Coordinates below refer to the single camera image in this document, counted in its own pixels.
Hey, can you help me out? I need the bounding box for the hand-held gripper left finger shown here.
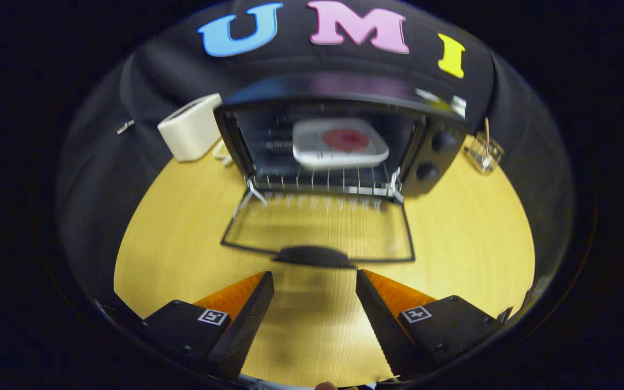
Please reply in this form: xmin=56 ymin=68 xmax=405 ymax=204
xmin=141 ymin=271 xmax=275 ymax=380

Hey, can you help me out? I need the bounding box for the white box toaster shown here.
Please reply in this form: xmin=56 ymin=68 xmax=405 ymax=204
xmin=157 ymin=93 xmax=224 ymax=163

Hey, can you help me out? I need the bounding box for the wire mesh basket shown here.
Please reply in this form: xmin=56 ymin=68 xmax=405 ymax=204
xmin=464 ymin=133 xmax=505 ymax=174

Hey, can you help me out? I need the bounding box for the white power cord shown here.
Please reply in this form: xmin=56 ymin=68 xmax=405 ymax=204
xmin=212 ymin=140 xmax=233 ymax=166

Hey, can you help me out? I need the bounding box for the white square plate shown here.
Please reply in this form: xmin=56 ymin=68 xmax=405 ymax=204
xmin=292 ymin=118 xmax=390 ymax=170

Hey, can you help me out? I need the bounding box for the pink meat slice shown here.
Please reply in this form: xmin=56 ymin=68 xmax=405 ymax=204
xmin=322 ymin=129 xmax=371 ymax=153

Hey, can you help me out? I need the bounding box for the black toaster oven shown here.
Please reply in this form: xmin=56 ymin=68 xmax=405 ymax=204
xmin=213 ymin=76 xmax=470 ymax=270

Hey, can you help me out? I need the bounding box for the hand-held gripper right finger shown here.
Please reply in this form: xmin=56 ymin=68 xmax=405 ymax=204
xmin=355 ymin=269 xmax=510 ymax=380

